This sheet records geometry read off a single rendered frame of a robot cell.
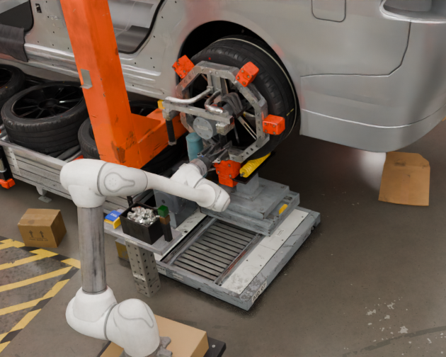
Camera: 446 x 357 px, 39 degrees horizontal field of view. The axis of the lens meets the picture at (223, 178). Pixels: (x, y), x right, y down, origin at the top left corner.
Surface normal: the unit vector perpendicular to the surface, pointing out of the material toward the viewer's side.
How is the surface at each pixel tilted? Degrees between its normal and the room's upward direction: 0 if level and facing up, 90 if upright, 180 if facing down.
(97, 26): 90
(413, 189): 1
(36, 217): 0
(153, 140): 90
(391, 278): 0
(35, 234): 90
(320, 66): 90
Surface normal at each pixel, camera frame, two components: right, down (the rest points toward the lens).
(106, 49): 0.82, 0.26
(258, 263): -0.10, -0.82
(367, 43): -0.55, 0.52
